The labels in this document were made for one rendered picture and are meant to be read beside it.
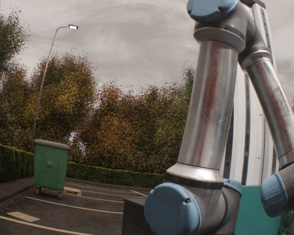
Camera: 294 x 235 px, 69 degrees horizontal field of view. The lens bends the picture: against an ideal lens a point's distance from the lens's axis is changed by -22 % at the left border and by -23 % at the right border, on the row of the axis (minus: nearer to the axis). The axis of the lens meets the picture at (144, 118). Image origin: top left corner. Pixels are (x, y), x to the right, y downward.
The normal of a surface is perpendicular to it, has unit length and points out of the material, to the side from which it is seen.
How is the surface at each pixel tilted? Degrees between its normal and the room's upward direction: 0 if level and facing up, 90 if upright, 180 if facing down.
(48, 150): 94
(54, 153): 94
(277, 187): 76
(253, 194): 90
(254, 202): 90
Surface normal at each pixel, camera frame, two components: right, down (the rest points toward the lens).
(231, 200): 0.71, -0.44
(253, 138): 0.39, -0.15
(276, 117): -0.73, -0.18
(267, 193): -0.74, -0.43
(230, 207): 0.72, -0.12
